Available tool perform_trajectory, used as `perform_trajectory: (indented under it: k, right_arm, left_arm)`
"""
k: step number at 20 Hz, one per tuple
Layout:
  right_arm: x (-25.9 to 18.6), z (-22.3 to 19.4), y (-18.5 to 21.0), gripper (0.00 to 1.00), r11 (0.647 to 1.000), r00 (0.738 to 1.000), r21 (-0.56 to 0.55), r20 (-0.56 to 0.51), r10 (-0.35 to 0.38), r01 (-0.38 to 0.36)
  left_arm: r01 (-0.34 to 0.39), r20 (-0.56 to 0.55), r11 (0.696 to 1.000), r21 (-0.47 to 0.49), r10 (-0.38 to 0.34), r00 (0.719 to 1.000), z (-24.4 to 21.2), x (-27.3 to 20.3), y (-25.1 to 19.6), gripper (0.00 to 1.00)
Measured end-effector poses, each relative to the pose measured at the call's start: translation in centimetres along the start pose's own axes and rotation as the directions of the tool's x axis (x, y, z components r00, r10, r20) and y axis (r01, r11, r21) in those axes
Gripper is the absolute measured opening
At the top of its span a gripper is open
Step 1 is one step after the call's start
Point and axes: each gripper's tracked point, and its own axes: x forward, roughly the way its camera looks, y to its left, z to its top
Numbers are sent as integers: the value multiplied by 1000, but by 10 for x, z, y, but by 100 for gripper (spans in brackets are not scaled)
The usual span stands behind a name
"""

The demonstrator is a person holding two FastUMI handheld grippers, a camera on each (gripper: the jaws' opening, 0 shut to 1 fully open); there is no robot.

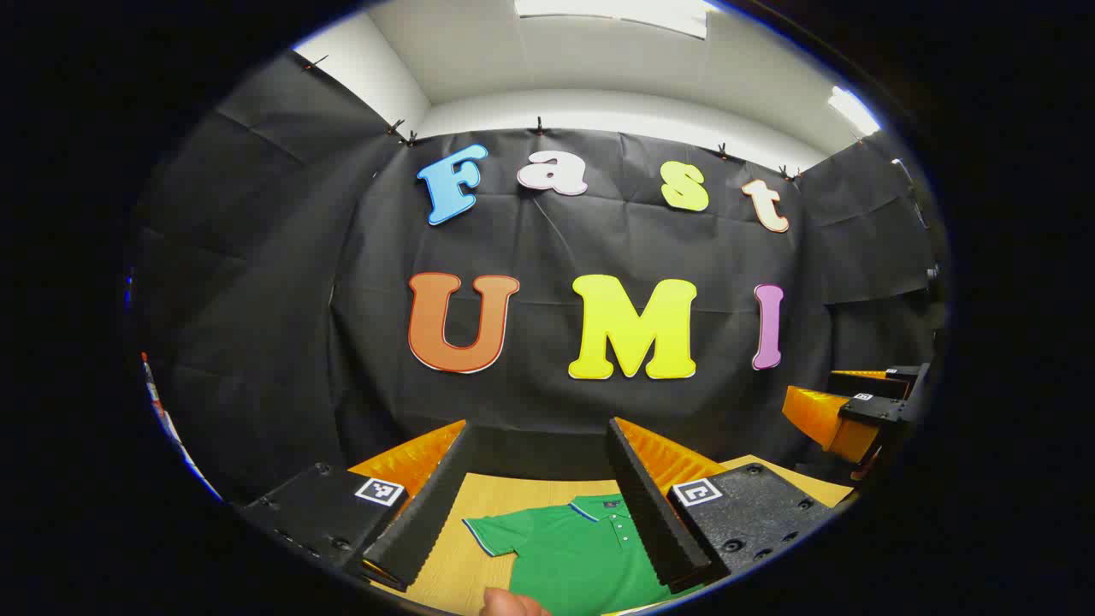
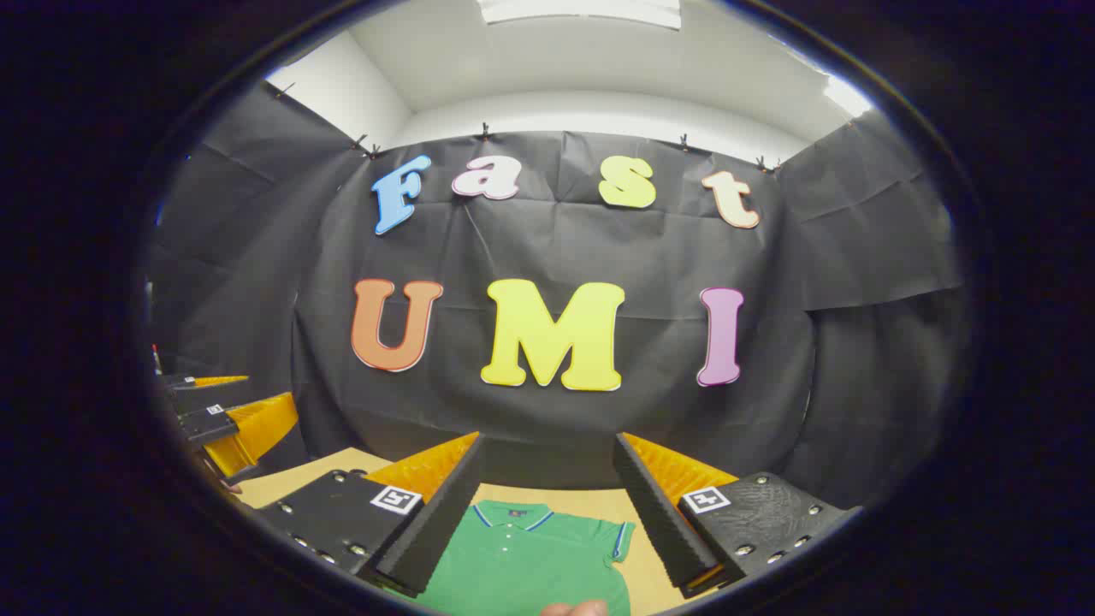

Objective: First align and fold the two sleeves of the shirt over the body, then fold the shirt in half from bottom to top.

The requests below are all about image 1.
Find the green T-shirt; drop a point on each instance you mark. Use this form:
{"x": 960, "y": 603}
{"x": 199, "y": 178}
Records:
{"x": 573, "y": 556}

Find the black backdrop cloth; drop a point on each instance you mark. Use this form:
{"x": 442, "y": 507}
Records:
{"x": 556, "y": 239}

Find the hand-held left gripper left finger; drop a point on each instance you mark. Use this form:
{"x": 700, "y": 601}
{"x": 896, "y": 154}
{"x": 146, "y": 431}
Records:
{"x": 428, "y": 513}

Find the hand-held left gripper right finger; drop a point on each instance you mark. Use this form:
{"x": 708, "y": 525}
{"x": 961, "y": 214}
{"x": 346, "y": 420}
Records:
{"x": 646, "y": 505}

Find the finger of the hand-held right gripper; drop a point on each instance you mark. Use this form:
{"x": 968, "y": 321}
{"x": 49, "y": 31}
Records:
{"x": 821, "y": 419}
{"x": 902, "y": 373}

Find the white patterned object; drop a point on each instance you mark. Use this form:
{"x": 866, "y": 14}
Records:
{"x": 158, "y": 402}

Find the black clamp stand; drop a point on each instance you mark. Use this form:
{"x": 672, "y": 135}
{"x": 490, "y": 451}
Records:
{"x": 920, "y": 210}

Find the ceiling light panel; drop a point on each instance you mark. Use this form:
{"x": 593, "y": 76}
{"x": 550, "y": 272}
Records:
{"x": 854, "y": 111}

